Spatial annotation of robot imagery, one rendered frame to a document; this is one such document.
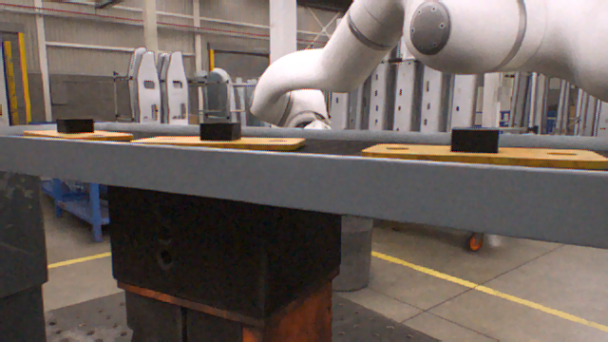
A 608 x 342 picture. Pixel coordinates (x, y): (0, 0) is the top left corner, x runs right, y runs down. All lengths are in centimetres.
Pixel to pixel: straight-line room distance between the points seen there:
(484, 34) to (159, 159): 38
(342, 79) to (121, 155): 60
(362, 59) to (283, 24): 315
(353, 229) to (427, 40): 243
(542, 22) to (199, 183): 45
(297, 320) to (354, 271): 275
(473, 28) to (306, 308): 33
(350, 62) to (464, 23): 29
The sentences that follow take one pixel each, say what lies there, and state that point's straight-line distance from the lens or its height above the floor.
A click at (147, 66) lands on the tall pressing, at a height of 184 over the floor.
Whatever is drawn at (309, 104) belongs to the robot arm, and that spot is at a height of 118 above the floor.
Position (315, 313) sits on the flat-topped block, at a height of 107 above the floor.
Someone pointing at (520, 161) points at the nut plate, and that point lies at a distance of 18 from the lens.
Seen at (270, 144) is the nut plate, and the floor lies 116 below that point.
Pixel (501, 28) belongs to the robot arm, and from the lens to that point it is 51.
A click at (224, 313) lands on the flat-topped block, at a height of 109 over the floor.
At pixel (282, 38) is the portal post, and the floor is 170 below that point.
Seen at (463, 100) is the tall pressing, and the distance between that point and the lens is 431.
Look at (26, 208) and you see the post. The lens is 45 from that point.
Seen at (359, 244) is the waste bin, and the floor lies 31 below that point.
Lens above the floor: 118
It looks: 9 degrees down
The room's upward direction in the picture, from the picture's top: straight up
